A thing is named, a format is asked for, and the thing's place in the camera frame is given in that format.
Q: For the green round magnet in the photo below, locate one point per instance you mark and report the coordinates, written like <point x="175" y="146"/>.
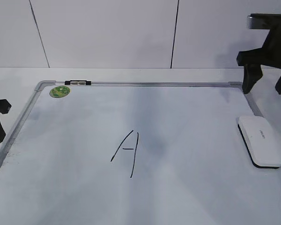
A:
<point x="59" y="91"/>

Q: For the white framed whiteboard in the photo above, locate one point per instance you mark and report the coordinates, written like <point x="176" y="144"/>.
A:
<point x="135" y="154"/>

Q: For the white whiteboard eraser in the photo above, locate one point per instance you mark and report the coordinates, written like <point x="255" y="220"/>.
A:
<point x="262" y="141"/>

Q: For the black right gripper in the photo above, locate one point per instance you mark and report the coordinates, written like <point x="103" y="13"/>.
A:
<point x="268" y="55"/>

